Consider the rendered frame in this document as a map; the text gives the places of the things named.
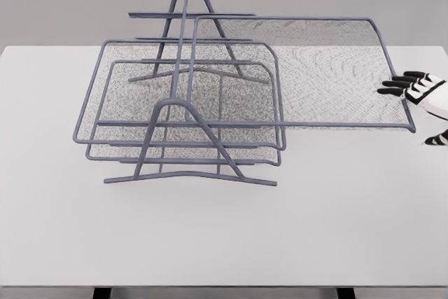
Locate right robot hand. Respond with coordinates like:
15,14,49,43
377,71,448,146

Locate grey mesh folder tray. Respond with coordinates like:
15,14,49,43
184,15,418,135
71,37,286,150
85,60,283,167

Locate grey-blue wire rack frame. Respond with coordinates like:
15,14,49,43
97,0,281,188

